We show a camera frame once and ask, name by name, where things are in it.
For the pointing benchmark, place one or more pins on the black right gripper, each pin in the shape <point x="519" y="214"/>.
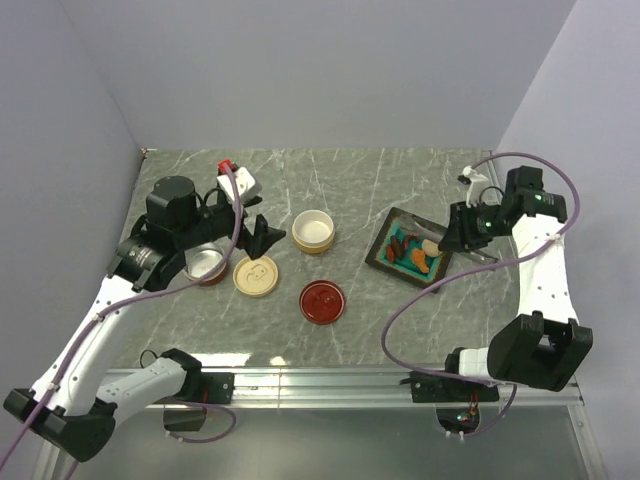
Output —
<point x="458" y="234"/>

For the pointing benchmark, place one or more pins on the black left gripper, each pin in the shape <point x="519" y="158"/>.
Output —
<point x="261" y="239"/>

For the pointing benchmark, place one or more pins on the beige steamed bun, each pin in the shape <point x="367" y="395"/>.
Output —
<point x="430" y="248"/>

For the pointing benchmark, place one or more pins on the orange fried chicken piece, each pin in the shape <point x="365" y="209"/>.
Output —
<point x="419" y="259"/>

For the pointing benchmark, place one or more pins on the red-brown sausage piece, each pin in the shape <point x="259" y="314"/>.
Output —
<point x="412" y="241"/>

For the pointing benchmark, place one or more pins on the dark brown sausage piece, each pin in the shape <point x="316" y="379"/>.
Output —
<point x="395" y="249"/>

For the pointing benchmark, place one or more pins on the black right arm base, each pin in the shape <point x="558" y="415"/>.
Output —
<point x="431" y="389"/>

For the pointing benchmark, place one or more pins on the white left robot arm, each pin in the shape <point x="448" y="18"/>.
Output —
<point x="69" y="405"/>

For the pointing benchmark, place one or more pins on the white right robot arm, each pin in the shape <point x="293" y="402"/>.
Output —
<point x="544" y="344"/>

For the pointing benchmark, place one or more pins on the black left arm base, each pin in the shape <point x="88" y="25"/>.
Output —
<point x="210" y="389"/>

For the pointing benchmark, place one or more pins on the cream round lid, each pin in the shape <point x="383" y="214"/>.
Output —
<point x="256" y="278"/>

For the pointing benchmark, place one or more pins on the cream round container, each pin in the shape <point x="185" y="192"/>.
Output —
<point x="313" y="231"/>

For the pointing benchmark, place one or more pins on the teal square ceramic plate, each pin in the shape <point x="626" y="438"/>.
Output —
<point x="395" y="224"/>

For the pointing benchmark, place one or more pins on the brown steel-lined container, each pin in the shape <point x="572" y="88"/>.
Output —
<point x="201" y="260"/>

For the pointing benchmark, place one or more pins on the red round lid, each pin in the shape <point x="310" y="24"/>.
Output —
<point x="322" y="302"/>

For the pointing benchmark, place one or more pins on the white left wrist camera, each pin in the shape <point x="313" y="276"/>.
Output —
<point x="233" y="179"/>

